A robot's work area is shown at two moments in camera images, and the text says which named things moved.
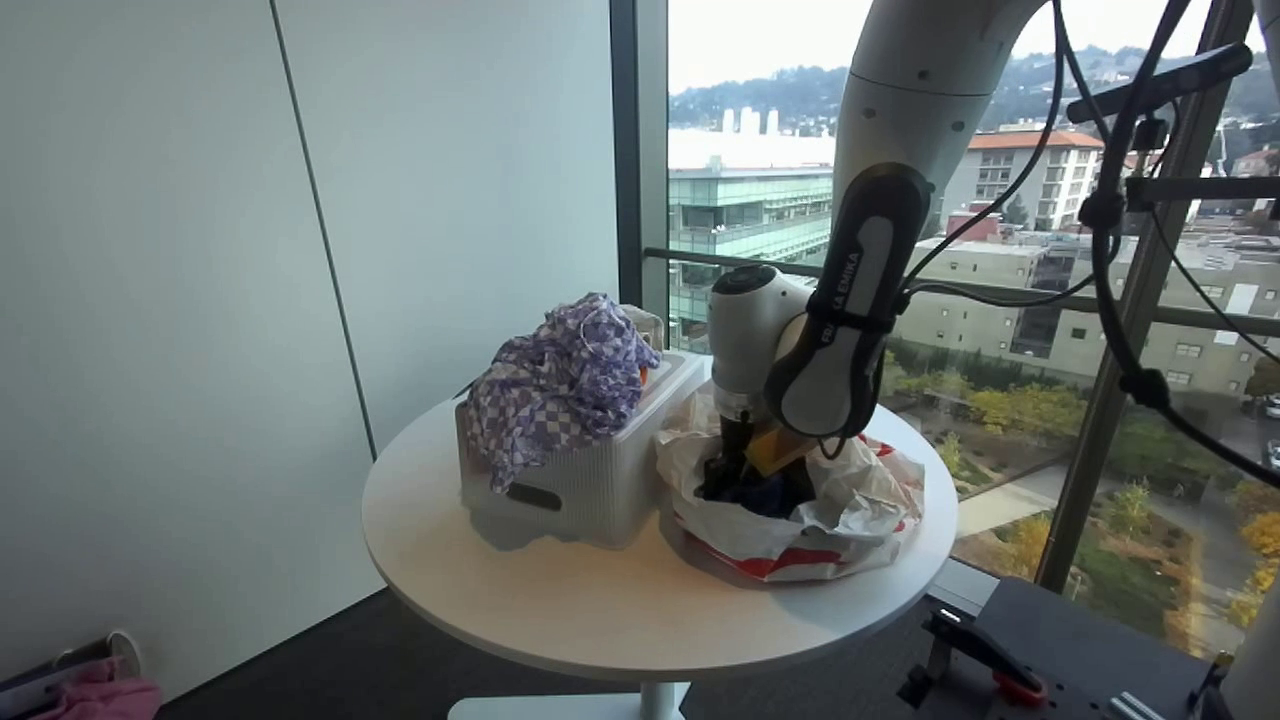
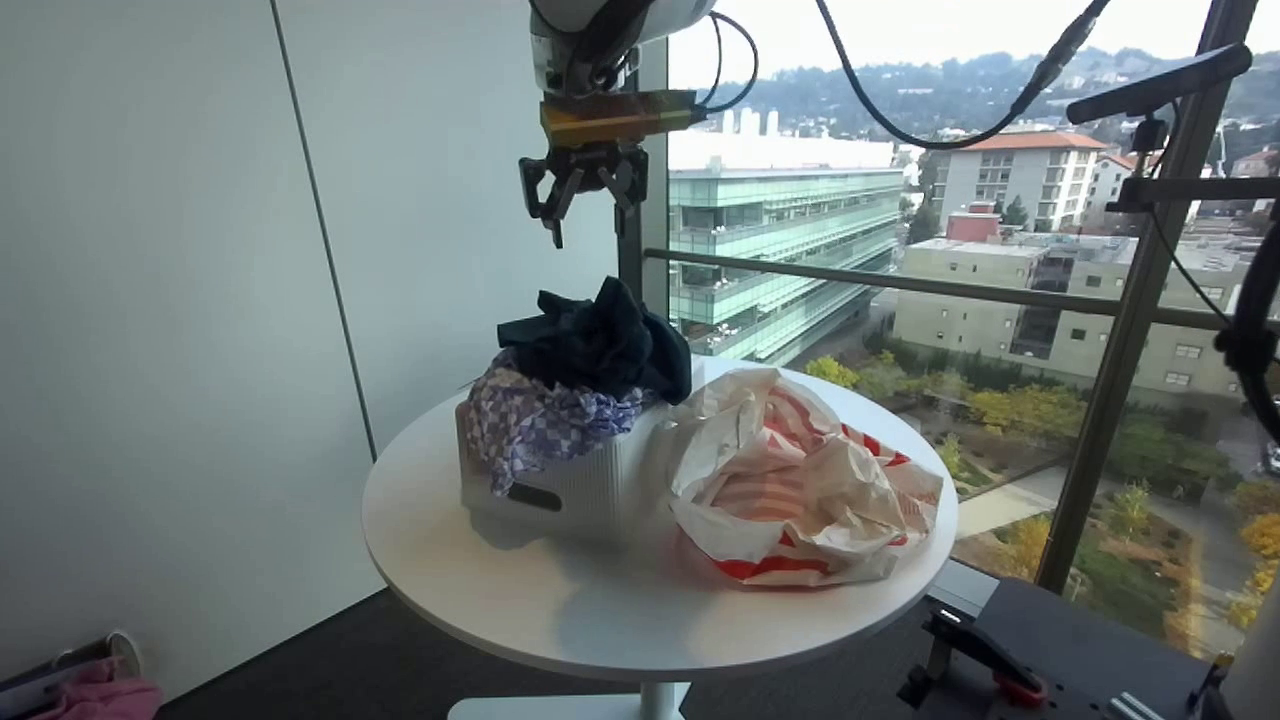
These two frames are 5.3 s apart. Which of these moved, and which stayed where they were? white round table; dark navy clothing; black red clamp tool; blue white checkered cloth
Moved: dark navy clothing
Stayed: blue white checkered cloth; white round table; black red clamp tool
